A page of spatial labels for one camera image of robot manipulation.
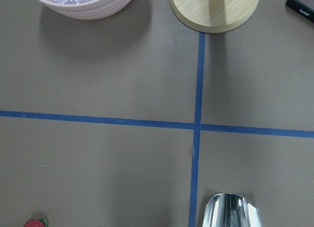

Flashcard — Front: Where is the pink ribbed bowl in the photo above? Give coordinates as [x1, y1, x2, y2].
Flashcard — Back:
[38, 0, 131, 20]

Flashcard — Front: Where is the black box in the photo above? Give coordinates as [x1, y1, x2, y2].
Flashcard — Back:
[286, 0, 314, 23]

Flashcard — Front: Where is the round wooden stand base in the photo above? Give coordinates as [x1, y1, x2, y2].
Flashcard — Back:
[169, 0, 259, 33]

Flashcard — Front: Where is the silver metal scoop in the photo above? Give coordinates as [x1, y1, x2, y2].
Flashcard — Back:
[202, 193, 262, 227]

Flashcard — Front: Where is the red strawberry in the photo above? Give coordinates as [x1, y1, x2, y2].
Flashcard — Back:
[24, 219, 48, 227]

